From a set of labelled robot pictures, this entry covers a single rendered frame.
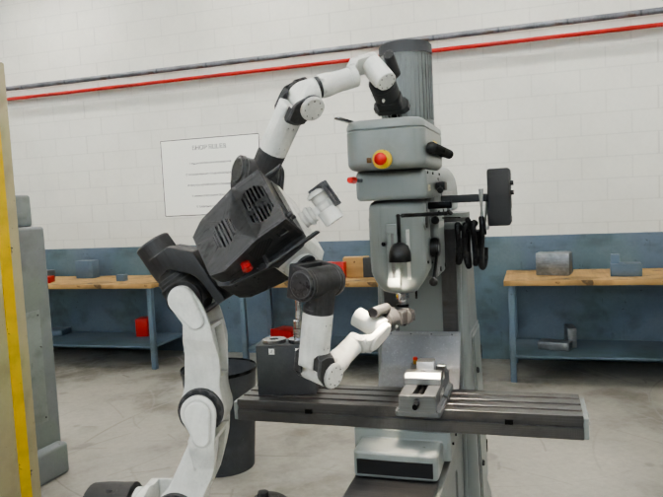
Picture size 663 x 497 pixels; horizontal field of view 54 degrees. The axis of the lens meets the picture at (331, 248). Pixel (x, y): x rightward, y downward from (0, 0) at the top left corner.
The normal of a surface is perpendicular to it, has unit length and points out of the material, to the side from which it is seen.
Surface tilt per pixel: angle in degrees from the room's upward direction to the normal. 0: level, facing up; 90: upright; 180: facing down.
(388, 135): 90
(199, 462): 115
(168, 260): 90
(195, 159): 90
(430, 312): 90
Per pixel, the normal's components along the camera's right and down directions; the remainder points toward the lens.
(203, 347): -0.15, 0.49
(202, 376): -0.11, 0.08
